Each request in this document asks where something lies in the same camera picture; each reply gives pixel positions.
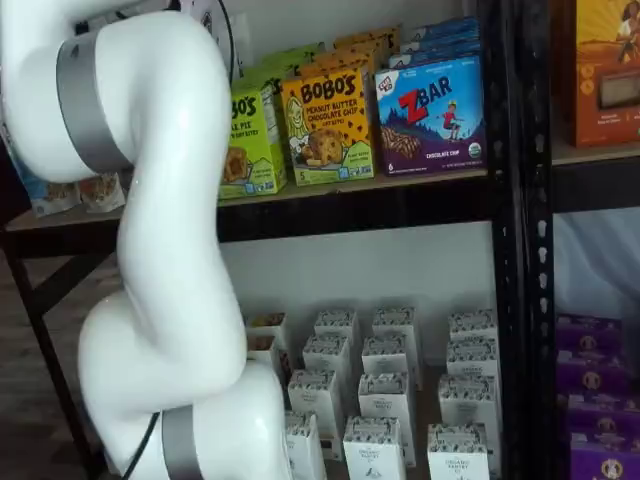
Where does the blue purely elizabeth granola bag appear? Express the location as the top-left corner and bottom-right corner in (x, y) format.
(8, 144), (84, 220)

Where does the pumpkin cinnamon granola bag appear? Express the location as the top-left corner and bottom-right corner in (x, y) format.
(77, 169), (127, 215)

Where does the blue Zbar chocolate chip box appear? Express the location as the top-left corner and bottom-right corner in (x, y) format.
(415, 16), (480, 37)
(388, 42), (482, 67)
(399, 28), (481, 50)
(373, 53), (488, 177)

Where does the purple snack box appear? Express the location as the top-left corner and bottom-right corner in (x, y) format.
(555, 313), (625, 354)
(565, 393), (640, 439)
(555, 349), (630, 399)
(568, 433), (640, 480)

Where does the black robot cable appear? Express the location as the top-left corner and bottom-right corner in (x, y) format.
(119, 0), (239, 476)

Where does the yellow Bobo's peanut butter box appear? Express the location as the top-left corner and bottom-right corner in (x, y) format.
(299, 52), (377, 76)
(333, 23), (403, 50)
(279, 66), (376, 188)
(317, 38), (392, 61)

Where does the small yellow oatmeal box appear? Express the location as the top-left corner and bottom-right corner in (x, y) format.
(243, 311), (290, 346)
(243, 333), (292, 389)

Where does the large orange food box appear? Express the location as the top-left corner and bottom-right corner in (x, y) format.
(568, 0), (640, 150)

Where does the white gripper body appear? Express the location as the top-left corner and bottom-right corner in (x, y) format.
(179, 0), (227, 36)

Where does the white plastic sheet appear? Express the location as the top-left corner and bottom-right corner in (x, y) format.
(553, 212), (640, 317)

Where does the white organic pantry box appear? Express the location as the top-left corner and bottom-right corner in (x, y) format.
(357, 371), (417, 466)
(371, 305), (424, 389)
(444, 337), (502, 381)
(360, 334), (417, 401)
(426, 422), (492, 480)
(437, 373), (503, 432)
(342, 414), (407, 480)
(301, 333), (352, 382)
(287, 368), (343, 451)
(313, 308), (360, 349)
(284, 409), (329, 480)
(447, 308), (500, 346)

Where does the black metal shelf unit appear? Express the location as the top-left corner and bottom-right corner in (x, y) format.
(0, 0), (527, 480)
(522, 0), (640, 480)

